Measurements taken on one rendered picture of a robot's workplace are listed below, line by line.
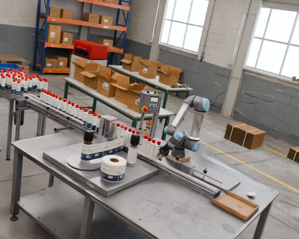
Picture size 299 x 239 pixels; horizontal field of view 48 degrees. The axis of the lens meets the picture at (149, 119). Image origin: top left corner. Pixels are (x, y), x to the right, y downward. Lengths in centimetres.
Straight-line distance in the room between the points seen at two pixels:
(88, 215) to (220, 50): 724
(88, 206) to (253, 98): 659
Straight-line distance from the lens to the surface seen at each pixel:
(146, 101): 322
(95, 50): 854
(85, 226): 286
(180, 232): 243
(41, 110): 432
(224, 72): 925
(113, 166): 268
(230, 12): 935
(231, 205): 294
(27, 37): 1063
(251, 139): 700
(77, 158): 303
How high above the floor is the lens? 220
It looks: 17 degrees down
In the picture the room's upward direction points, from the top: 11 degrees clockwise
